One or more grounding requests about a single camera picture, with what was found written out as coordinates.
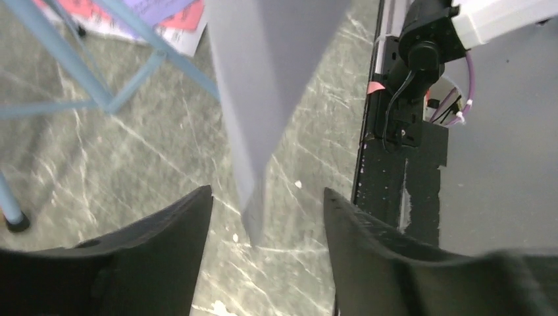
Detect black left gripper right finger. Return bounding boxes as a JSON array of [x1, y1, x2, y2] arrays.
[[323, 188, 557, 315]]

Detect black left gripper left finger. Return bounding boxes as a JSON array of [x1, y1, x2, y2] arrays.
[[1, 185, 213, 315]]

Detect light blue music stand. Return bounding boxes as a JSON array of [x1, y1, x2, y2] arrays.
[[0, 0, 221, 233]]

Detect white sheet music page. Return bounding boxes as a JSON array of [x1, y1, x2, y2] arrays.
[[43, 0, 209, 59], [205, 1, 350, 246]]

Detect lavender sheet music page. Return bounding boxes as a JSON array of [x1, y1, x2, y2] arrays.
[[122, 0, 193, 26]]

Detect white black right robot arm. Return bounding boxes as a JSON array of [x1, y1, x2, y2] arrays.
[[388, 1, 557, 99]]

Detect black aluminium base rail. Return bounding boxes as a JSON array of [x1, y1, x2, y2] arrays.
[[351, 1, 464, 246]]

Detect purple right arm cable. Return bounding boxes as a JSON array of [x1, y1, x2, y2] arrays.
[[429, 52, 477, 128]]

